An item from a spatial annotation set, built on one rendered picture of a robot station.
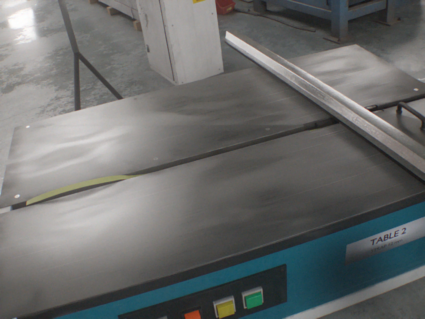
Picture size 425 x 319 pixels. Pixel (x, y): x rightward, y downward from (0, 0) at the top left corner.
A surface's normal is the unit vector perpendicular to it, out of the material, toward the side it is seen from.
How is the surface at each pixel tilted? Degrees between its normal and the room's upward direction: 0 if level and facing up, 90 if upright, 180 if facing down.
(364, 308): 0
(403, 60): 0
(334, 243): 90
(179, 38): 90
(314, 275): 90
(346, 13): 90
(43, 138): 0
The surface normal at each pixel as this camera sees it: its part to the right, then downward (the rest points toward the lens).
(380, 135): -0.92, 0.08
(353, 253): 0.27, 0.51
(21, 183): -0.14, -0.82
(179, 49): 0.49, 0.43
